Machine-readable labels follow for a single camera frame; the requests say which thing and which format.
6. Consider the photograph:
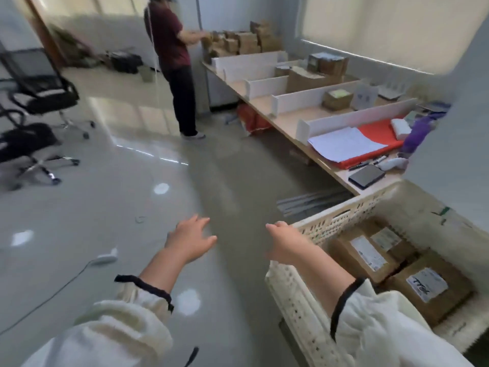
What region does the white divider board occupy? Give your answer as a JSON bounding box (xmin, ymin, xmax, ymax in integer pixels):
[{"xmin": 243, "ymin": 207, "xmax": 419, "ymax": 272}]
[
  {"xmin": 211, "ymin": 51, "xmax": 288, "ymax": 75},
  {"xmin": 271, "ymin": 80, "xmax": 362, "ymax": 116},
  {"xmin": 296, "ymin": 98, "xmax": 419, "ymax": 146},
  {"xmin": 223, "ymin": 60, "xmax": 303, "ymax": 83},
  {"xmin": 245, "ymin": 76, "xmax": 289, "ymax": 101}
]

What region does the person's left hand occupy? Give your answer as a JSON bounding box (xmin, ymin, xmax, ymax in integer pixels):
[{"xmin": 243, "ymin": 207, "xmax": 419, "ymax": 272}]
[{"xmin": 164, "ymin": 215, "xmax": 218, "ymax": 264}]

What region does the white perforated plastic crate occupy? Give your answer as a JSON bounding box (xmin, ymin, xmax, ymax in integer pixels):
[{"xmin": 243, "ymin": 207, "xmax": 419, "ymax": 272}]
[{"xmin": 264, "ymin": 181, "xmax": 489, "ymax": 367}]

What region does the white power strip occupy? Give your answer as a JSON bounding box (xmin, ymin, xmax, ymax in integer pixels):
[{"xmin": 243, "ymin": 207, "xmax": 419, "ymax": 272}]
[{"xmin": 93, "ymin": 248, "xmax": 118, "ymax": 265}]

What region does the cardboard box with scribbled label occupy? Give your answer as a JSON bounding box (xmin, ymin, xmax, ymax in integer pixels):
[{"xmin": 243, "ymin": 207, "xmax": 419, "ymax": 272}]
[{"xmin": 384, "ymin": 251, "xmax": 474, "ymax": 327}]

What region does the white rounded device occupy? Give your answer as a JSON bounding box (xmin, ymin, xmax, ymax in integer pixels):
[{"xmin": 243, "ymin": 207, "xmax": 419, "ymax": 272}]
[{"xmin": 376, "ymin": 157, "xmax": 409, "ymax": 172}]

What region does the pile of cardboard boxes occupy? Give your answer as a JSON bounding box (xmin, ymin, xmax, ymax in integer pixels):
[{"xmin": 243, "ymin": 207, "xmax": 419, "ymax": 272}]
[{"xmin": 201, "ymin": 20, "xmax": 284, "ymax": 64}]

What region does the person's right hand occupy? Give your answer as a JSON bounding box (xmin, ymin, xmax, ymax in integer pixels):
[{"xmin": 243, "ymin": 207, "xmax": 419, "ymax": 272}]
[{"xmin": 265, "ymin": 221, "xmax": 319, "ymax": 266}]

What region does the black bag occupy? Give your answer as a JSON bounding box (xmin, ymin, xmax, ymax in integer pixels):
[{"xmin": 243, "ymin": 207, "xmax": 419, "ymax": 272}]
[{"xmin": 109, "ymin": 50, "xmax": 144, "ymax": 75}]

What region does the grey power cable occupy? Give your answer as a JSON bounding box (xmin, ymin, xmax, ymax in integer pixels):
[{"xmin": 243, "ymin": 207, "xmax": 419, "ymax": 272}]
[{"xmin": 0, "ymin": 260, "xmax": 95, "ymax": 336}]

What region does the cardboard box with yellow label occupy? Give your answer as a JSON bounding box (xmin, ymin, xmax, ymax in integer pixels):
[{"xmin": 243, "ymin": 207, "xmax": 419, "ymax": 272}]
[{"xmin": 322, "ymin": 88, "xmax": 354, "ymax": 111}]

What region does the purple cloth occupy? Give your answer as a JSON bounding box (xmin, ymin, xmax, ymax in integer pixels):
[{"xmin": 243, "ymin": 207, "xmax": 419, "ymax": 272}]
[{"xmin": 401, "ymin": 112, "xmax": 447, "ymax": 154}]

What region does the dark cardboard box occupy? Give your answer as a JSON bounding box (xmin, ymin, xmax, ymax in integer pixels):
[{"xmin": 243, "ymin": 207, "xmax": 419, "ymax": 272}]
[{"xmin": 307, "ymin": 52, "xmax": 349, "ymax": 77}]

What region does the white paper card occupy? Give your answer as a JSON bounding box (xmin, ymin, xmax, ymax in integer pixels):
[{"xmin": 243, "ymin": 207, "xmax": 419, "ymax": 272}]
[{"xmin": 351, "ymin": 83, "xmax": 379, "ymax": 111}]

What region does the long wooden table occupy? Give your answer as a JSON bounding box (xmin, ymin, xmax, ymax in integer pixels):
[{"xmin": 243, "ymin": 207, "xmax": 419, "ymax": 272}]
[{"xmin": 202, "ymin": 61, "xmax": 406, "ymax": 196}]

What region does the white paper sheet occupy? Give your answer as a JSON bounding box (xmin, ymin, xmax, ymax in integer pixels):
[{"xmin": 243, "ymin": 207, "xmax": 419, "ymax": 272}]
[{"xmin": 307, "ymin": 127, "xmax": 389, "ymax": 163}]

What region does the black mesh office chair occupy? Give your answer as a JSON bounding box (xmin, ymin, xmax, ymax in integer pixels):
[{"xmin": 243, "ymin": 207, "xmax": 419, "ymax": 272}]
[{"xmin": 0, "ymin": 47, "xmax": 96, "ymax": 140}]

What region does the red folder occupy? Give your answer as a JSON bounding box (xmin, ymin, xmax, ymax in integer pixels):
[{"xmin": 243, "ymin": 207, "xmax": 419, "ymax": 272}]
[{"xmin": 332, "ymin": 118, "xmax": 406, "ymax": 170}]

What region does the person's left forearm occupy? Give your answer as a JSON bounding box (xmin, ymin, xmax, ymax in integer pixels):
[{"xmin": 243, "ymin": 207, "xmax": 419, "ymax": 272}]
[{"xmin": 21, "ymin": 247, "xmax": 190, "ymax": 367}]

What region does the person's right forearm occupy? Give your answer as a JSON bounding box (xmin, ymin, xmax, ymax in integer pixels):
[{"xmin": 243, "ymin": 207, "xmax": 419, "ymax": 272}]
[{"xmin": 294, "ymin": 246, "xmax": 474, "ymax": 367}]

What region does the black notebook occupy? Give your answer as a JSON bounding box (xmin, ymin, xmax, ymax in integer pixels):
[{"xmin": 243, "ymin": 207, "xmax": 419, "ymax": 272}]
[{"xmin": 348, "ymin": 164, "xmax": 386, "ymax": 190}]

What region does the cardboard box with small label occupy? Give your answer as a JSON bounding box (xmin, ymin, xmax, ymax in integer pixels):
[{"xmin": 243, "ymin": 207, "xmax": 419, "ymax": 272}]
[{"xmin": 362, "ymin": 217, "xmax": 418, "ymax": 264}]

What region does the red bag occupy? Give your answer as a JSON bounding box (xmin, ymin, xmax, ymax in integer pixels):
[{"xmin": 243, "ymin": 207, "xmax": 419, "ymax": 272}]
[{"xmin": 236, "ymin": 102, "xmax": 273, "ymax": 135}]

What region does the large flat cardboard box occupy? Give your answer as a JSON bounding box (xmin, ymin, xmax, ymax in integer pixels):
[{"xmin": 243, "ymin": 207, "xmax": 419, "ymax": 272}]
[{"xmin": 286, "ymin": 66, "xmax": 345, "ymax": 94}]

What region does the cardboard box with long label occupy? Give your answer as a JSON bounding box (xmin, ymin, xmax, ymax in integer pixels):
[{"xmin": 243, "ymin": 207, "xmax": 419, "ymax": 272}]
[{"xmin": 329, "ymin": 225, "xmax": 400, "ymax": 284}]

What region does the bundle of grey strips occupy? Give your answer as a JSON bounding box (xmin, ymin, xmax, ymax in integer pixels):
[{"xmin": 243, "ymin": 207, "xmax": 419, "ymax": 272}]
[{"xmin": 276, "ymin": 188, "xmax": 354, "ymax": 223}]

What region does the white tissue pack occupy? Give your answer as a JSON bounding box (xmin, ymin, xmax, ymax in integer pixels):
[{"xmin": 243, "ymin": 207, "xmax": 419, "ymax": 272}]
[{"xmin": 390, "ymin": 118, "xmax": 412, "ymax": 141}]

